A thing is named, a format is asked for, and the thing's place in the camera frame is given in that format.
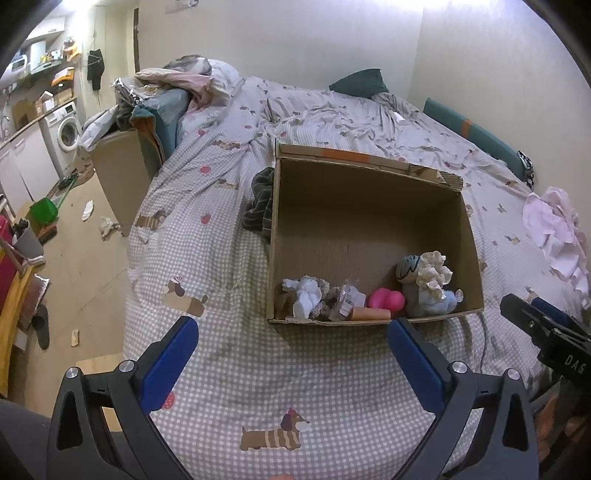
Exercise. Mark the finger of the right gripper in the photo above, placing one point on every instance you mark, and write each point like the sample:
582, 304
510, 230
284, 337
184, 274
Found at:
554, 313
523, 315

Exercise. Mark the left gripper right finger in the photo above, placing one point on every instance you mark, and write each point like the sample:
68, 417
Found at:
424, 366

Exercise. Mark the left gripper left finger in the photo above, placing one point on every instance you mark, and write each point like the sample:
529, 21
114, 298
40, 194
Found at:
161, 364

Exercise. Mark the light blue plush toy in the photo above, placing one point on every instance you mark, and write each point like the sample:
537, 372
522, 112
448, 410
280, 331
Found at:
416, 305

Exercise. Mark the orange tan cylinder toy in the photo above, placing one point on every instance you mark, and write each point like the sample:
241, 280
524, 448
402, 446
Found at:
370, 314

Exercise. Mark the pink rubber duck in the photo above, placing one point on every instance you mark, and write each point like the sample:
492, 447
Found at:
392, 300

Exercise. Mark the cream ruffled scrunchie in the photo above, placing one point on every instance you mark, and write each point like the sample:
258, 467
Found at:
432, 276

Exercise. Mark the clear plastic packet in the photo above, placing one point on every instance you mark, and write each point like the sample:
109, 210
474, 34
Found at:
349, 297

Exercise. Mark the beige lace scrunchie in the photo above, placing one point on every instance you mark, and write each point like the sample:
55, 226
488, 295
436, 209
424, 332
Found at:
329, 297

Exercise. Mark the white cloth toy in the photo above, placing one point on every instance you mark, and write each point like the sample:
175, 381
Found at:
307, 295

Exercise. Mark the person's right hand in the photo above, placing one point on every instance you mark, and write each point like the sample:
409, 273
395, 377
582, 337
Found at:
549, 427

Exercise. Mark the pink white garment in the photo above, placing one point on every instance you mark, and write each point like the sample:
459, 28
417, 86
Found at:
554, 226

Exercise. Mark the black slipper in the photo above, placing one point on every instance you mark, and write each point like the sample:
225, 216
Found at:
40, 324

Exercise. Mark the teal bolster cushion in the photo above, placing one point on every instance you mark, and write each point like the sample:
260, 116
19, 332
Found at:
519, 163

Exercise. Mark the wooden chair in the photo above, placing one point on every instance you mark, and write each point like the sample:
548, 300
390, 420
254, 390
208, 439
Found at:
24, 295

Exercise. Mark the open cardboard box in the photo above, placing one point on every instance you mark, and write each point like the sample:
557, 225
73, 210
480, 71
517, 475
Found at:
349, 217

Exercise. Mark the dark striped cloth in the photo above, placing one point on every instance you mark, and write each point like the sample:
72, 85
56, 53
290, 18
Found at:
258, 215

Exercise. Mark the green dustpan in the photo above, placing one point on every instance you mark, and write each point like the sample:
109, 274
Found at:
46, 210

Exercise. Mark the tall cardboard box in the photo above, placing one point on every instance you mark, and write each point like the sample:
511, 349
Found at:
125, 164

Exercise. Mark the white washing machine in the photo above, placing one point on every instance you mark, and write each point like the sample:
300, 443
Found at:
61, 131

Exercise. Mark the pile of bedding clothes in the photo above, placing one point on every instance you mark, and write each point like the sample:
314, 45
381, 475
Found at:
164, 106

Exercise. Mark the dark green pillow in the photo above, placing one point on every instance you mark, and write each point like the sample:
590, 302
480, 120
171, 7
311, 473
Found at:
364, 84

